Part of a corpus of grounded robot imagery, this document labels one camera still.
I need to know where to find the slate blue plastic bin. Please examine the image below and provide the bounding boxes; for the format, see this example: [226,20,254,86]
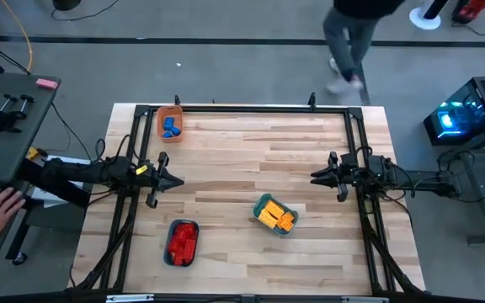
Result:
[163,218,201,268]

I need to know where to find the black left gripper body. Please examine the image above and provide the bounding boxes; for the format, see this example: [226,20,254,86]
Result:
[134,164,160,191]

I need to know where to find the pink sponge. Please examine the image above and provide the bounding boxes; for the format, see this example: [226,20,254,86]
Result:
[35,77,60,91]

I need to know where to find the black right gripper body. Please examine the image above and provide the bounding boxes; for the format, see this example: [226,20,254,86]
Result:
[337,153,370,189]

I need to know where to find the black desk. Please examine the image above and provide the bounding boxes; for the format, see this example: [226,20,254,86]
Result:
[0,71,61,287]

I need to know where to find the silver aluminium bracket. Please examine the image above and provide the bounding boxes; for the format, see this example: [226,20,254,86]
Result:
[105,294,156,303]
[341,295,390,303]

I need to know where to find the black lit desktop computer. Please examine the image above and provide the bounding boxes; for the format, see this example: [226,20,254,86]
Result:
[422,75,485,147]

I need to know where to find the orange plastic bin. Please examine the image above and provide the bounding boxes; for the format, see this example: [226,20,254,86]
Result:
[156,104,184,143]

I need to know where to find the white paper sheet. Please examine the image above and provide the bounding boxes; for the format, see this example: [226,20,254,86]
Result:
[30,154,95,210]

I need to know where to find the black aluminium rig frame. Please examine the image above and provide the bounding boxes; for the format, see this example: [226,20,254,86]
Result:
[67,92,427,303]

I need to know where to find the black clamp mount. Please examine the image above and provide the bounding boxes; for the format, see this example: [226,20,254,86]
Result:
[0,93,38,135]

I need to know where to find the white round fan base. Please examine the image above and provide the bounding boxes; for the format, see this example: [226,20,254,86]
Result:
[408,0,450,31]

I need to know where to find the black desk support beam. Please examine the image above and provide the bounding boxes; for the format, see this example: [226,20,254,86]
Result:
[14,159,94,210]

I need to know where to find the person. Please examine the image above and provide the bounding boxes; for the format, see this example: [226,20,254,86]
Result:
[321,0,408,96]

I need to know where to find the black round floor base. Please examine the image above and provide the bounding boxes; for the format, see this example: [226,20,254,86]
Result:
[51,0,83,13]

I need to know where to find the red black case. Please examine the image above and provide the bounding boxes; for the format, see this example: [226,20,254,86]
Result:
[450,0,485,25]

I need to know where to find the yellow cable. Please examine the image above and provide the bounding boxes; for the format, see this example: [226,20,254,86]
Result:
[0,0,35,73]

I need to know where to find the teal plastic bin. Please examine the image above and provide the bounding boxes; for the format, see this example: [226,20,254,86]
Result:
[252,193,300,237]

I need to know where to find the black metal side stand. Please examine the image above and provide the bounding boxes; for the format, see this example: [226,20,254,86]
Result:
[435,117,485,246]

